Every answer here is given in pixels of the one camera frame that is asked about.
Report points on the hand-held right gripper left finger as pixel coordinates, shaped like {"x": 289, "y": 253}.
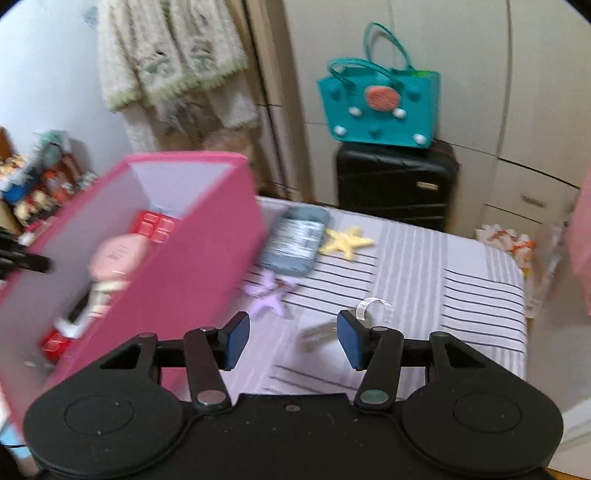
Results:
{"x": 238, "y": 337}

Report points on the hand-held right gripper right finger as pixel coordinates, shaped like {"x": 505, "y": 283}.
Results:
{"x": 348, "y": 341}

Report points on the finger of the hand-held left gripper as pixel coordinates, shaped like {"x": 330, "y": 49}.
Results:
{"x": 27, "y": 262}

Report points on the pink cardboard box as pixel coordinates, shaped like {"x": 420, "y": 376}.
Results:
{"x": 194, "y": 277}

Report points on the purple starfish hair clip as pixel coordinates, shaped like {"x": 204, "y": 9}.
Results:
{"x": 270, "y": 295}

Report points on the white and black pocket device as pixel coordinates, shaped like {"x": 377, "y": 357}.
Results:
{"x": 67, "y": 328}

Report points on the pile of colourful toys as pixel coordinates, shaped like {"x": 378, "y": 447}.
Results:
{"x": 41, "y": 184}

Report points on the pink rounded square case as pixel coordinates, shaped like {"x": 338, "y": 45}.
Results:
{"x": 117, "y": 256}

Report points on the yellow starfish hair clip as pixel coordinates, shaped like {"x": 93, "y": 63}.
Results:
{"x": 346, "y": 242}

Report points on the grey labelled wipes pack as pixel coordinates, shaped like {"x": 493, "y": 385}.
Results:
{"x": 295, "y": 240}

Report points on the black suitcase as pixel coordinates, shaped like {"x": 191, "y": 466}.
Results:
{"x": 392, "y": 184}

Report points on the floral printed bag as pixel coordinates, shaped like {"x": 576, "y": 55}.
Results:
{"x": 508, "y": 242}

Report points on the teal handbag with charms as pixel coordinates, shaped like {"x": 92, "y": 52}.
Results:
{"x": 369, "y": 120}

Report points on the white fluffy towels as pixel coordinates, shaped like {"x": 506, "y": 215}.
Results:
{"x": 175, "y": 55}

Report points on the pink shopping bag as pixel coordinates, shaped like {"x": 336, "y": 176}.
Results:
{"x": 581, "y": 240}

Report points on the white wardrobe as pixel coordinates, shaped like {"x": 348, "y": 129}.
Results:
{"x": 461, "y": 92}

